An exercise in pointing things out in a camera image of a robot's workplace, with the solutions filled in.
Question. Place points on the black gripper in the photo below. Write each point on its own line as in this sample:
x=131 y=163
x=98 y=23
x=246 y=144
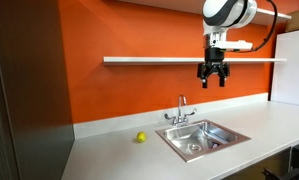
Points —
x=213 y=65

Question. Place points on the black chair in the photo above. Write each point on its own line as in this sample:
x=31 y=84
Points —
x=293 y=167

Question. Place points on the white board panel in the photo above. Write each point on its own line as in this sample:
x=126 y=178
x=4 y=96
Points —
x=285 y=83

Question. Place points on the stainless steel sink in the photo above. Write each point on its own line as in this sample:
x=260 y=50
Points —
x=194 y=140

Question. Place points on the yellow-green lemon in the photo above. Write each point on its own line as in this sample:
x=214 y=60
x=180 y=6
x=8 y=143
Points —
x=141 y=137

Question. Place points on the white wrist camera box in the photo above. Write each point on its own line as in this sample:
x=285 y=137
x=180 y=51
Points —
x=234 y=45

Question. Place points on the dark brown cabinet panel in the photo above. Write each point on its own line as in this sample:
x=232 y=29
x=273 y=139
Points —
x=36 y=131

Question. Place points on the cardboard box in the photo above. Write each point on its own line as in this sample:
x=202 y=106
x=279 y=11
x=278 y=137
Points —
x=293 y=23

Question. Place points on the chrome faucet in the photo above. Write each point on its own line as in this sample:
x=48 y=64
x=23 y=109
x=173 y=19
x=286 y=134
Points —
x=181 y=118

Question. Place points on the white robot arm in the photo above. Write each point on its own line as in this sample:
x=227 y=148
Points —
x=215 y=34

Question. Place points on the lower white wall shelf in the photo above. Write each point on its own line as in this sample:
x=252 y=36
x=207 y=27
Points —
x=179 y=60

